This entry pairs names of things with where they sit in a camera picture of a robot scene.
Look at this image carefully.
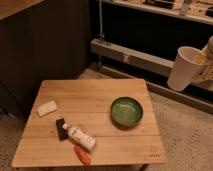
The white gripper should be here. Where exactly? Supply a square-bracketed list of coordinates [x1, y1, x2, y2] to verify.
[192, 36, 213, 83]

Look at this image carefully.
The white ceramic cup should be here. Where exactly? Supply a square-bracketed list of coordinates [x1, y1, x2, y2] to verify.
[167, 46, 204, 91]

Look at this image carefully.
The green ceramic bowl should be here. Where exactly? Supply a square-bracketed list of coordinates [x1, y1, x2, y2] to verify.
[110, 97, 143, 127]

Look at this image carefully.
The metal shelf rack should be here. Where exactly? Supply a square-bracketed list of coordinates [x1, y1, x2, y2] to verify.
[90, 0, 213, 115]

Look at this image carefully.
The wooden folding table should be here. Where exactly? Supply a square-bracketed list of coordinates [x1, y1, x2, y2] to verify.
[12, 79, 166, 167]

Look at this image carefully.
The white lotion bottle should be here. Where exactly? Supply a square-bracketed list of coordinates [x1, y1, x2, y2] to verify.
[62, 123, 96, 151]

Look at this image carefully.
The orange red tube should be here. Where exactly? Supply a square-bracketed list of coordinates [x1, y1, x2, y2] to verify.
[74, 145, 91, 165]

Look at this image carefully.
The black rectangular bar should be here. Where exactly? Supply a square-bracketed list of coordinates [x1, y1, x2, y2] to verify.
[56, 118, 68, 141]

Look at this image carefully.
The white sponge block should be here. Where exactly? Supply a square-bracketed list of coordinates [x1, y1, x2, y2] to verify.
[37, 101, 57, 117]

